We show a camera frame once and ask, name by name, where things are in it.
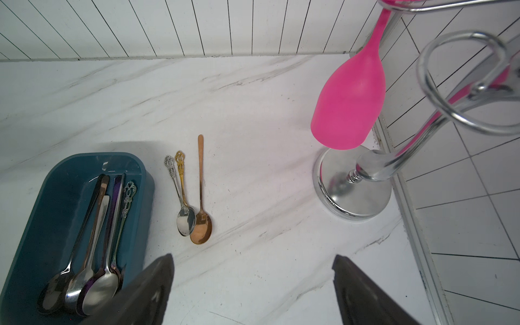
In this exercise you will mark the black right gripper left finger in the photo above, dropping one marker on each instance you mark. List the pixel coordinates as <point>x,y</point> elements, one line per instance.
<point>143,301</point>

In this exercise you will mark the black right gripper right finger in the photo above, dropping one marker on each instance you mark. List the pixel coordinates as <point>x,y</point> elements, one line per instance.
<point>361,300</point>

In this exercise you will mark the white handled silver spoon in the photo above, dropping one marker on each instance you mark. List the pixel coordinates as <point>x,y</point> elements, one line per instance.
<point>86,272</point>

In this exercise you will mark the copper long spoon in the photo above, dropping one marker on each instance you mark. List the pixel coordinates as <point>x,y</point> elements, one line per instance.
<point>203,226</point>

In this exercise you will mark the black spoon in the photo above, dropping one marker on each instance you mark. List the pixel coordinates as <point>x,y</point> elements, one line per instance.
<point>51,298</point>

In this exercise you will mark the rainbow iridescent spoon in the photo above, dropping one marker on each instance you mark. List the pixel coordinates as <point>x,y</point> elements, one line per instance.
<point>129,192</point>

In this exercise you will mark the teal plastic storage box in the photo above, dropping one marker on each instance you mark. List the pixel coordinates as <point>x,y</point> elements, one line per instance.
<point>55,222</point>

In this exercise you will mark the ornate silver teaspoon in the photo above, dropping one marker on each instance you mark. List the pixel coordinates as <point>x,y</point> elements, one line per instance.
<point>186,217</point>

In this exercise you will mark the ornate gold teaspoon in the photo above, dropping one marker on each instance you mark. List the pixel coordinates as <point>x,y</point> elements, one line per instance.
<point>179,158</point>

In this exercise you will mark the pink plastic goblet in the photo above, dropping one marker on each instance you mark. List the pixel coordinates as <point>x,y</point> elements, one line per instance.
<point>353,96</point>

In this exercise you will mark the chrome cup rack stand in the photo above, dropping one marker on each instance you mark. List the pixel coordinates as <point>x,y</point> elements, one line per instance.
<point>356,183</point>

